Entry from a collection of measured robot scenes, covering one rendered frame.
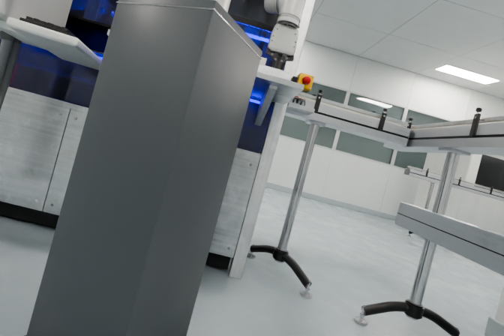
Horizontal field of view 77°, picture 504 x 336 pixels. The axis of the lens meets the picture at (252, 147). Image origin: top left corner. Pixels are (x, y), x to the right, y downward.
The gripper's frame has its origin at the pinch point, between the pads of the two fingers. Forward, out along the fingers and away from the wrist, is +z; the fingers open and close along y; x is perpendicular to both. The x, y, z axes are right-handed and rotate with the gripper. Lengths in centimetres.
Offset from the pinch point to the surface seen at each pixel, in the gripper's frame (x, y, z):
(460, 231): 0, -84, 41
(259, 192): -35, -10, 50
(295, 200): -50, -31, 51
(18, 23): 17, 79, 13
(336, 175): -496, -204, 37
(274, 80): 4.7, -0.1, 5.8
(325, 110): -46, -34, 2
